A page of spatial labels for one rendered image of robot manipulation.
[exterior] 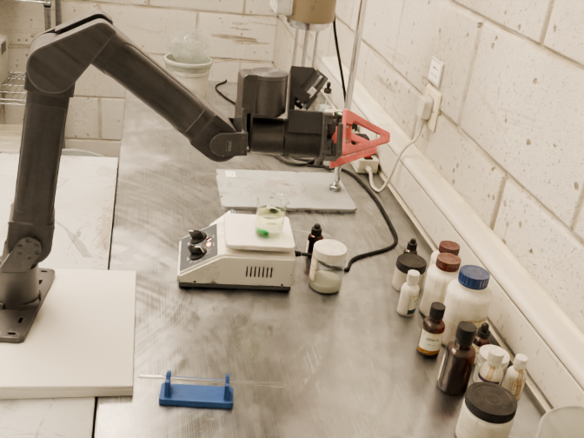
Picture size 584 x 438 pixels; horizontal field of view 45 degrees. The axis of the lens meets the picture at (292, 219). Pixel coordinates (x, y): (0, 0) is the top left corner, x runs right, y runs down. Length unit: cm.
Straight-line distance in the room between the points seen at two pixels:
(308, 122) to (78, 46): 34
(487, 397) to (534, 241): 33
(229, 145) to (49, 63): 27
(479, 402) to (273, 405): 28
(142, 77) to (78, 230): 49
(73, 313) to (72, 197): 45
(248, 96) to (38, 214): 34
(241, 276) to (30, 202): 38
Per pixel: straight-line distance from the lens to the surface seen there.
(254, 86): 105
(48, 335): 111
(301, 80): 110
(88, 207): 151
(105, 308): 117
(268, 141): 107
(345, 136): 104
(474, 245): 132
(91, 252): 135
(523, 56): 130
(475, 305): 115
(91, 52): 98
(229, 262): 121
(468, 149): 145
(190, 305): 120
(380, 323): 122
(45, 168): 105
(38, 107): 102
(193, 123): 103
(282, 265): 122
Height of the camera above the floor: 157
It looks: 26 degrees down
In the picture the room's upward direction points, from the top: 7 degrees clockwise
